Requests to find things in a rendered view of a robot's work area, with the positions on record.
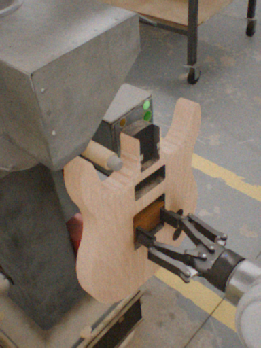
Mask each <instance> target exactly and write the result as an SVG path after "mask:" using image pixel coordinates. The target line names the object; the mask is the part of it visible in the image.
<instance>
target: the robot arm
mask: <svg viewBox="0 0 261 348"><path fill-rule="evenodd" d="M160 220H162V221H164V222H166V223H167V224H169V225H171V226H172V227H174V228H175V229H177V228H178V225H179V229H182V230H183V231H184V232H185V234H186V235H187V237H188V238H189V239H190V240H191V241H192V242H193V243H194V244H195V245H196V249H193V250H190V249H186V250H184V249H180V248H177V247H173V246H170V245H168V244H166V243H161V242H158V241H156V237H155V236H154V235H153V234H151V233H150V232H148V231H146V230H145V229H143V228H141V227H139V226H138V227H136V238H137V239H138V242H139V243H141V244H143V246H145V247H146V248H147V258H148V260H150V261H152V262H154V263H156V264H158V265H159V266H160V267H163V268H164V269H166V270H168V271H170V272H171V273H174V274H176V275H177V276H179V277H180V279H181V280H182V281H183V282H184V283H187V284H188V283H190V280H191V278H193V277H195V276H199V277H204V278H205V279H206V280H207V281H208V282H209V283H210V284H211V285H212V286H214V287H215V288H217V289H219V290H221V291H222V292H225V298H226V299H227V300H228V301H230V302H232V303H233V304H235V305H237V310H236V314H235V326H236V330H237V334H238V337H239V339H240V341H241V343H242V344H243V346H244V348H261V263H260V262H259V261H257V260H255V259H253V258H246V259H245V258H244V257H243V256H241V255H239V254H238V253H235V252H233V251H232V250H230V249H226V248H225V246H226V243H227V239H228V235H227V234H224V233H223V232H218V231H217V230H215V229H214V228H213V227H212V226H210V225H208V224H207V223H205V222H204V221H202V220H201V219H199V218H197V216H195V215H194V214H193V213H188V214H187V215H185V217H184V216H183V215H178V214H177V213H175V212H174V211H171V210H166V209H165V208H163V207H161V208H160ZM200 233H201V234H200ZM203 235H204V236H203ZM205 237H206V238H207V239H209V240H210V241H211V242H214V243H210V242H208V240H207V239H206V238H205ZM188 256H190V259H188ZM178 261H180V262H183V263H184V264H185V265H188V266H185V265H183V264H181V263H179V262H178ZM189 266H191V267H192V270H191V269H190V267H189Z"/></svg>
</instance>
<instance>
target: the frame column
mask: <svg viewBox="0 0 261 348"><path fill-rule="evenodd" d="M0 264H1V266H2V268H3V270H4V271H5V273H6V274H7V275H9V276H10V277H11V278H12V280H13V282H14V285H12V284H11V282H10V281H8V283H10V285H9V288H8V289H7V296H9V297H10V298H11V299H12V300H13V301H14V302H15V303H16V304H17V305H18V306H19V307H20V308H21V309H22V310H23V311H24V312H25V313H26V314H27V315H29V316H30V317H31V319H32V320H33V321H34V322H35V323H36V324H37V325H39V326H40V327H41V328H42V330H50V329H51V328H52V326H53V325H54V324H55V323H56V322H57V321H58V320H59V319H60V318H62V317H63V316H64V315H65V314H66V312H67V311H69V310H70V309H71V308H73V307H74V306H75V305H76V304H77V303H78V302H79V301H80V299H81V298H82V297H84V296H85V295H86V294H87V291H86V290H83V289H82V286H81V285H80V283H79V281H78V278H77V258H76V255H75V253H74V250H73V245H72V242H71V237H70V234H69V230H68V227H67V224H66V221H65V217H64V214H63V210H62V206H61V203H60V199H59V195H58V193H57V191H56V186H55V183H54V178H53V175H52V171H51V169H50V168H49V167H47V166H45V165H44V164H42V163H39V164H36V165H35V166H33V167H30V168H28V169H25V170H22V171H13V172H12V173H10V174H9V175H8V176H6V177H4V178H3V179H2V180H1V181H0Z"/></svg>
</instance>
